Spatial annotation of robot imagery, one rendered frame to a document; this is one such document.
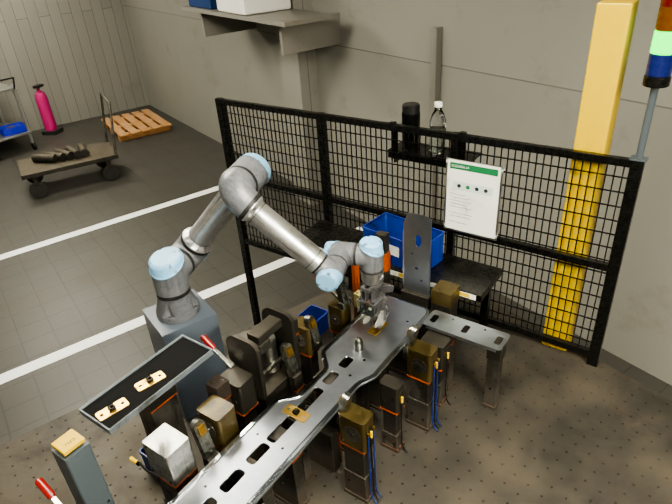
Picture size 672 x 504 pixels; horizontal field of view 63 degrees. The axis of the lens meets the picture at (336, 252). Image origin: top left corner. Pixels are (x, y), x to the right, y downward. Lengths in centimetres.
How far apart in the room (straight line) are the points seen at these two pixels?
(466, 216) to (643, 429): 96
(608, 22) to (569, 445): 134
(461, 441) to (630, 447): 55
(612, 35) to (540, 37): 135
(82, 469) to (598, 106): 184
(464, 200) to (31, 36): 749
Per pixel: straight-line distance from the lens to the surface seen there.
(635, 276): 333
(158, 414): 174
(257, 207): 165
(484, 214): 221
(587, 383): 234
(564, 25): 320
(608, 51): 196
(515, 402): 220
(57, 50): 903
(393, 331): 198
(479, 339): 197
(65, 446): 162
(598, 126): 202
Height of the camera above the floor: 224
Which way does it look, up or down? 31 degrees down
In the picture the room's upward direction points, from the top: 4 degrees counter-clockwise
